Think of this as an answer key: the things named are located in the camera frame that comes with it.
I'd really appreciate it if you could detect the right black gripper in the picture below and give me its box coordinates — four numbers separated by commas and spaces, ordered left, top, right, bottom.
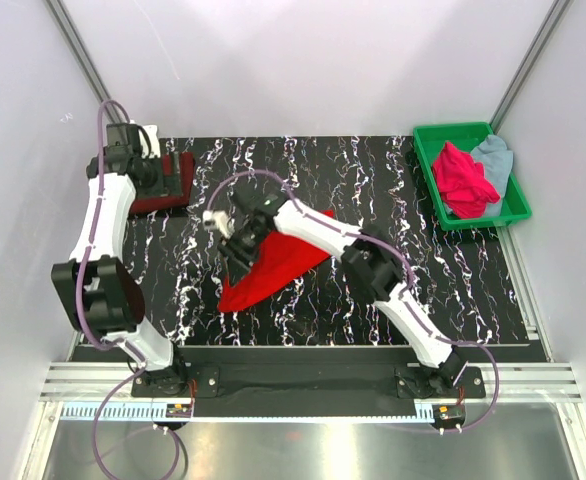
215, 223, 271, 290

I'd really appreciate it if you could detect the bright red t-shirt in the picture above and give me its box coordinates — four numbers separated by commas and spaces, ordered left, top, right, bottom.
218, 210, 330, 313

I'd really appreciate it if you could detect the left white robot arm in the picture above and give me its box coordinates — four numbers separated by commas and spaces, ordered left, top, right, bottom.
51, 122, 193, 396

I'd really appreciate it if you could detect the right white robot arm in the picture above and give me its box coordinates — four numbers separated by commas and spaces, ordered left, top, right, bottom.
203, 192, 467, 398

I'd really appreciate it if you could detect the folded maroon t-shirt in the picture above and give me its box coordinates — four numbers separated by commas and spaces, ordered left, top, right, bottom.
129, 152, 195, 216

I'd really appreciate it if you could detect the left orange connector block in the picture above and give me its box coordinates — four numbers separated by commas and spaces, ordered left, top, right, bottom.
166, 404, 192, 418

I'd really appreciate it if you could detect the orange connector block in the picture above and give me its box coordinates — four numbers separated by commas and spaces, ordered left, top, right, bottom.
166, 404, 192, 418
435, 405, 465, 421

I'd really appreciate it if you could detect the pink crumpled t-shirt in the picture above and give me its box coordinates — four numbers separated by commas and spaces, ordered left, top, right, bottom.
431, 141, 502, 219

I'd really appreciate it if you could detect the green plastic bin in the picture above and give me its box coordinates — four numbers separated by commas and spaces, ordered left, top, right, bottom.
413, 122, 531, 230

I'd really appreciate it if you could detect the grey-blue crumpled t-shirt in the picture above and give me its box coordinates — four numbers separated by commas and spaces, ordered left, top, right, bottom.
471, 135, 514, 218

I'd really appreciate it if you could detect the right orange connector block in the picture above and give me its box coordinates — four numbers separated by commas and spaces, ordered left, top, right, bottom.
435, 405, 465, 421

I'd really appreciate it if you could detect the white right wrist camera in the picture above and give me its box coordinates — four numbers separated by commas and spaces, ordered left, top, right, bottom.
202, 210, 235, 239

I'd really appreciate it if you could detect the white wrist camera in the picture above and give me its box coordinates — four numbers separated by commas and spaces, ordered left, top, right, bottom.
129, 120, 161, 157
202, 210, 235, 239

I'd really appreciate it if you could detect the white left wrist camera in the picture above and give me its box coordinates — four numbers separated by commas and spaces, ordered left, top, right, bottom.
129, 120, 161, 157

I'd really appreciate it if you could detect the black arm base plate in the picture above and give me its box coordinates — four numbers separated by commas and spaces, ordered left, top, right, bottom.
132, 346, 486, 421

